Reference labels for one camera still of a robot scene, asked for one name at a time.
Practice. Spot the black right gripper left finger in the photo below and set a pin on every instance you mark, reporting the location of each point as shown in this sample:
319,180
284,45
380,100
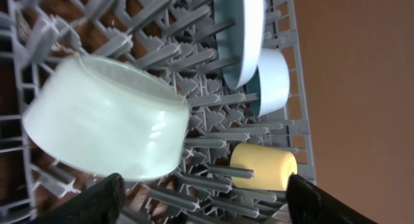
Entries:
99,204

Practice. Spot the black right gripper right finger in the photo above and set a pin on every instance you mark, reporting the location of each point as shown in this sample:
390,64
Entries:
309,204

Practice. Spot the yellow plastic cup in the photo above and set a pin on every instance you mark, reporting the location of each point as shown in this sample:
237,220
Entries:
272,167

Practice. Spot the green bowl of rice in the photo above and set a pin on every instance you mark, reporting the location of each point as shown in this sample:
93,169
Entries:
102,116

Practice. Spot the light blue bowl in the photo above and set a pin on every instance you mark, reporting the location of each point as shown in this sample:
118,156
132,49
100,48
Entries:
271,83

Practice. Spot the grey dishwasher rack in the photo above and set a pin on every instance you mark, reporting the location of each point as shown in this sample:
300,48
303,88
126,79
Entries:
176,40

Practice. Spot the light blue plate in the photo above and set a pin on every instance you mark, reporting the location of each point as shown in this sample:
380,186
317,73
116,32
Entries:
243,40

